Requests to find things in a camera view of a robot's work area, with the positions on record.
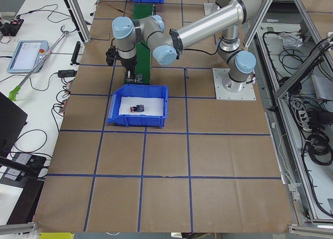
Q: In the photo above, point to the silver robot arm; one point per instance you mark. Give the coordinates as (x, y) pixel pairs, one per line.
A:
(168, 47)

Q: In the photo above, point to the yellow push button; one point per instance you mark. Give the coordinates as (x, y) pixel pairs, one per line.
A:
(138, 78)

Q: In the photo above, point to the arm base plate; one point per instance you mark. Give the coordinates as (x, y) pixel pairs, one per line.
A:
(226, 89)

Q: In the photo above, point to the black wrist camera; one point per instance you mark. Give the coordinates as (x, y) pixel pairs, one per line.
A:
(111, 56)

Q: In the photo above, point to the teach pendant tablet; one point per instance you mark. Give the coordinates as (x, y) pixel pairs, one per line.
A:
(27, 55)

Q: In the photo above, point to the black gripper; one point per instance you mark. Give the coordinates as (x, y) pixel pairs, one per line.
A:
(128, 64)

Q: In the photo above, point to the white foam pad left bin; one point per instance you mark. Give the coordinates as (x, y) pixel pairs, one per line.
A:
(153, 106)

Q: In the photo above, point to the black power adapter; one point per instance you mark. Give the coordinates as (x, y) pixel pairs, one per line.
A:
(66, 73)

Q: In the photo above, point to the green handled reacher stick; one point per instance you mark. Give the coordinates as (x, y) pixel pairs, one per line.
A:
(15, 91)

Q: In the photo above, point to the red push button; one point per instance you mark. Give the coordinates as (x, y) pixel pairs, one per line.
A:
(137, 108)

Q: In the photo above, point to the blue left source bin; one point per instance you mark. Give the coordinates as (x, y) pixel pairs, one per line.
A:
(144, 91)

